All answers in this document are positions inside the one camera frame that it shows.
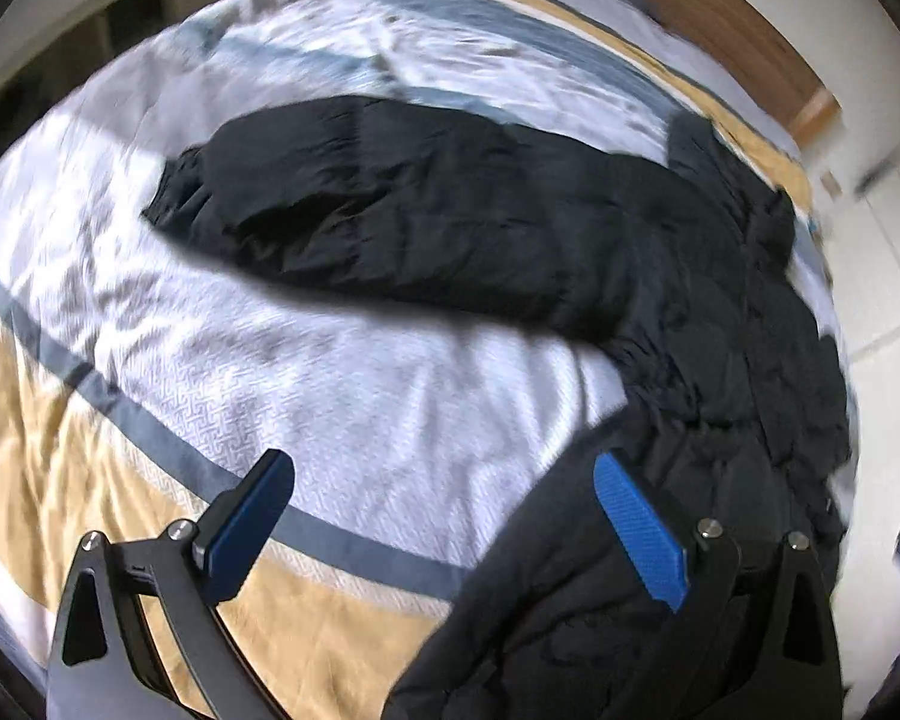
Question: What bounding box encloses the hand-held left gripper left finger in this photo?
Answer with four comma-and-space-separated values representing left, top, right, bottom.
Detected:
45, 448, 301, 720

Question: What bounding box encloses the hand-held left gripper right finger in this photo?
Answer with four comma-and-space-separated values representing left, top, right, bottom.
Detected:
592, 450, 845, 720

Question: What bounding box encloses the black padded jacket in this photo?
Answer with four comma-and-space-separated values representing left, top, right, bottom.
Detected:
142, 96, 856, 720

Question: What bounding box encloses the striped bed duvet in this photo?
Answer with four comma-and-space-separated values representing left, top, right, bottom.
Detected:
0, 0, 856, 720

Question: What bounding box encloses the white wardrobe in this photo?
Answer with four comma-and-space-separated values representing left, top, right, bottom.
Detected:
806, 75, 900, 361

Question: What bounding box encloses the wooden headboard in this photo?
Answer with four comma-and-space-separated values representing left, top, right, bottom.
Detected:
525, 0, 841, 143

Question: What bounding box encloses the low wall cabinet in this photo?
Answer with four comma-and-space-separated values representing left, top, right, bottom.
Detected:
0, 0, 218, 166

